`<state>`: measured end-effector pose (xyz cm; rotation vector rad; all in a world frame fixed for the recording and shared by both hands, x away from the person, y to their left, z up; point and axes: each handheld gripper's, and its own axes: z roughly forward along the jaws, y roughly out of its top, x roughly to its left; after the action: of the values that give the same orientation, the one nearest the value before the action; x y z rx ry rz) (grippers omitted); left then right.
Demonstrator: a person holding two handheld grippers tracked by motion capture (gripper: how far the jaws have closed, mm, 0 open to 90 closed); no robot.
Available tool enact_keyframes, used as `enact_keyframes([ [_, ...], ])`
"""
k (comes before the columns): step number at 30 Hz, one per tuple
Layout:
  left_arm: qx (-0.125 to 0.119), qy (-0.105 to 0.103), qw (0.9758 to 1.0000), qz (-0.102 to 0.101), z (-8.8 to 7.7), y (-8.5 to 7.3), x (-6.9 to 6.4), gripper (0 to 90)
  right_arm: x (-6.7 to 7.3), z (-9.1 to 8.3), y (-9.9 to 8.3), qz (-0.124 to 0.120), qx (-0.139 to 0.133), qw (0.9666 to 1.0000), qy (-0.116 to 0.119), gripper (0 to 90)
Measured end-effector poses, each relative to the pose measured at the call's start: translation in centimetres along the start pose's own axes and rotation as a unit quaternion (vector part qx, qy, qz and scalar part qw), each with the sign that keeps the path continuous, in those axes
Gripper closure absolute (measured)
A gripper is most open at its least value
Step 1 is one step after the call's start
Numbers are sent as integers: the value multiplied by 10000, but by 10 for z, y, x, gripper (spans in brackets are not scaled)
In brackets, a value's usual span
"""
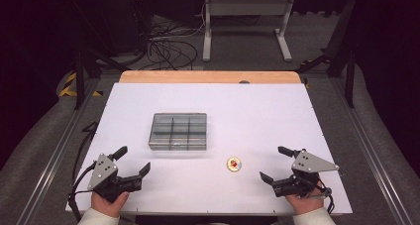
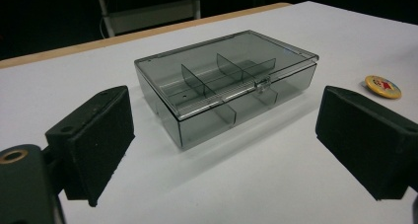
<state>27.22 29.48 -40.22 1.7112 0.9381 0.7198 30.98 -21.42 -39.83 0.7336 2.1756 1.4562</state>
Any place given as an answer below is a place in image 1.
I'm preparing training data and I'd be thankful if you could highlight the round yellow cartoon badge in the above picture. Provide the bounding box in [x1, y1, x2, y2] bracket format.
[226, 157, 243, 173]

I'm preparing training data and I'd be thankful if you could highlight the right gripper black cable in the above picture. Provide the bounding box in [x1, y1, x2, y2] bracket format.
[316, 176, 336, 216]

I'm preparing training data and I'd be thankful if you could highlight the person's right hand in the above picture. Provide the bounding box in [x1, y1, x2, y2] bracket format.
[284, 188, 325, 216]

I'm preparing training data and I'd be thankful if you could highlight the grey metal stand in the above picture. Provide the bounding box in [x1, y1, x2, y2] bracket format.
[201, 0, 296, 63]

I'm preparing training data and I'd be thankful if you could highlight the black metal stand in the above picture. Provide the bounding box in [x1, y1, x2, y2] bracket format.
[72, 46, 132, 111]
[296, 0, 360, 109]

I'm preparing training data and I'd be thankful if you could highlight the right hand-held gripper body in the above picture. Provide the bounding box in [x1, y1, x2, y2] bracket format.
[272, 149, 341, 199]

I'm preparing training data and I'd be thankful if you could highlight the clear grey compartment box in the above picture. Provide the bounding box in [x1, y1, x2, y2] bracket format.
[148, 112, 208, 152]

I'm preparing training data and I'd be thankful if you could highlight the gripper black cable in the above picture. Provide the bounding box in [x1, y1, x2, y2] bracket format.
[67, 162, 100, 223]
[316, 176, 336, 216]

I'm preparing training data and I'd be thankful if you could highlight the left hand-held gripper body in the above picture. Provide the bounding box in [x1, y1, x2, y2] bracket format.
[86, 153, 144, 203]

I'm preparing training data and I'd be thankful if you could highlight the aluminium floor rail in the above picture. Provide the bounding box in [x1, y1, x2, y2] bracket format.
[14, 77, 102, 225]
[330, 76, 414, 225]

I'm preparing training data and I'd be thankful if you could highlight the tangle of black floor cables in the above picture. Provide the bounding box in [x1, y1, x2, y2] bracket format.
[145, 20, 199, 71]

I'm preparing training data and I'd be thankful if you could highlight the person's left hand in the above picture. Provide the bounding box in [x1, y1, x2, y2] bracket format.
[90, 189, 131, 219]

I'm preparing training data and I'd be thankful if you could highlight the black cable at table edge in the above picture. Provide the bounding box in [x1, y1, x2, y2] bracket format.
[71, 120, 99, 181]

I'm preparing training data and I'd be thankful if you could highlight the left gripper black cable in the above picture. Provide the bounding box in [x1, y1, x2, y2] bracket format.
[67, 162, 100, 223]

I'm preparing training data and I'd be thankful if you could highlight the black equipment case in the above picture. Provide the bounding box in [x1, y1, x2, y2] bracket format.
[98, 0, 154, 56]

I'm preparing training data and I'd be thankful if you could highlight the yellow black floor tape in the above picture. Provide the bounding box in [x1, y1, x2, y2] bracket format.
[58, 70, 104, 98]

